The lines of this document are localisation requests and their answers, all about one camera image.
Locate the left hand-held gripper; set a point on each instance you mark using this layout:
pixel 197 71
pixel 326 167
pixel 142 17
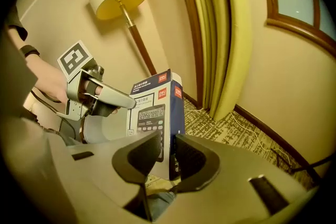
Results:
pixel 74 60

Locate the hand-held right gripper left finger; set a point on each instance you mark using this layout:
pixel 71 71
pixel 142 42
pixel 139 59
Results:
pixel 110 165

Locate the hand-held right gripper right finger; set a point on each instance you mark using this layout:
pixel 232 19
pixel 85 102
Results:
pixel 236 178

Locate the calculator retail box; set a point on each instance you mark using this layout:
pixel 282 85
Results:
pixel 149 112

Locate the person's left forearm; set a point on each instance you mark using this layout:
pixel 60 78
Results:
pixel 47 78

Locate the person's left hand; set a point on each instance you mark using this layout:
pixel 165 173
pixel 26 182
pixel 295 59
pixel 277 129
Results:
pixel 85 89

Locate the round white side table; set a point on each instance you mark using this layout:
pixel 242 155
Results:
pixel 110 126

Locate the person's legs in jeans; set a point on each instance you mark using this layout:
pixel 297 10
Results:
pixel 160 202

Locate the black light stand tripod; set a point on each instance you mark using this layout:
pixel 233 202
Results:
pixel 309 168

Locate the person's black top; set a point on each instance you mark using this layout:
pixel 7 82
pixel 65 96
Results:
pixel 17 23

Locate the yellow-green curtain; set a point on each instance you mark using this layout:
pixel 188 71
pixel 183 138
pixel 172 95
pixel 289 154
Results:
pixel 236 34

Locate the wooden-framed grid window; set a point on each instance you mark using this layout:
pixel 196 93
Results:
pixel 294 0

